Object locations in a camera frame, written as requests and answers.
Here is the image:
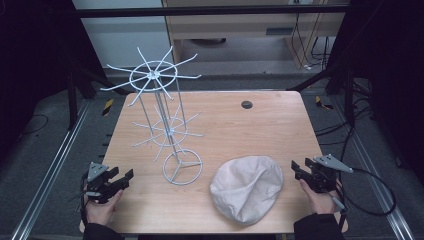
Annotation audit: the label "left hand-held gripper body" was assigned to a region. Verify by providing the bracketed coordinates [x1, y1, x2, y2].
[83, 162, 116, 205]

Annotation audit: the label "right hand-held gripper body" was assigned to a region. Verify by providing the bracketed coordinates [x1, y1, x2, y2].
[304, 153, 354, 195]

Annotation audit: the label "white cloth hat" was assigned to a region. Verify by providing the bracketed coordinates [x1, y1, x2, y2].
[209, 155, 285, 226]

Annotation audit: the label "white wire rack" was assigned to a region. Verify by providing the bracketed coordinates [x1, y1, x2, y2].
[99, 45, 205, 187]

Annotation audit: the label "person's right hand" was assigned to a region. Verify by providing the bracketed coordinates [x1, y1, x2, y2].
[298, 178, 338, 215]

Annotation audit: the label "person's left hand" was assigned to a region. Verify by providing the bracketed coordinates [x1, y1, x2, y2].
[84, 188, 125, 228]

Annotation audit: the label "yellow black striped tape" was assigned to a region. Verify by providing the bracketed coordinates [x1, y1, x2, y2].
[314, 95, 335, 111]
[101, 98, 115, 117]

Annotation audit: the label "black metal stand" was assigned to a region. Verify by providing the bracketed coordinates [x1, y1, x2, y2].
[63, 49, 136, 132]
[286, 59, 358, 128]

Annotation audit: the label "white cabinet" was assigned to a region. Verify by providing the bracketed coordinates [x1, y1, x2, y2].
[71, 0, 175, 70]

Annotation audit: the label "light wooden desk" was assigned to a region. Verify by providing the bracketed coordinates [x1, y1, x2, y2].
[161, 0, 352, 69]

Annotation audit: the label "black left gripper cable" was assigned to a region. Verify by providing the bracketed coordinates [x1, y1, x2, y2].
[79, 171, 90, 226]

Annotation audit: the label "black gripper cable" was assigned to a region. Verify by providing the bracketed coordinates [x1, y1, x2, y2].
[331, 167, 398, 231]
[79, 171, 90, 226]

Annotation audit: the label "metal floor rail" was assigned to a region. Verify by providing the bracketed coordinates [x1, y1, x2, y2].
[329, 94, 416, 240]
[10, 99, 93, 240]

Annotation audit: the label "black floor cables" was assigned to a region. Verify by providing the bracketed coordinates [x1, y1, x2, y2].
[313, 79, 378, 148]

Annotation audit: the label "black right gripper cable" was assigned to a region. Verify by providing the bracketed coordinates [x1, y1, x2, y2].
[331, 167, 398, 231]

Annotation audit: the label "thin black floor cable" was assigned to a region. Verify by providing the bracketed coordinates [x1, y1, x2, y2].
[19, 113, 50, 136]

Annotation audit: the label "black hanging desk cables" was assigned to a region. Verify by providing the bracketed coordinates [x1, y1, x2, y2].
[290, 13, 334, 72]

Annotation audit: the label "black horizontal frame bar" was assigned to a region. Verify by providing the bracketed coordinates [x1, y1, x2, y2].
[71, 3, 352, 20]

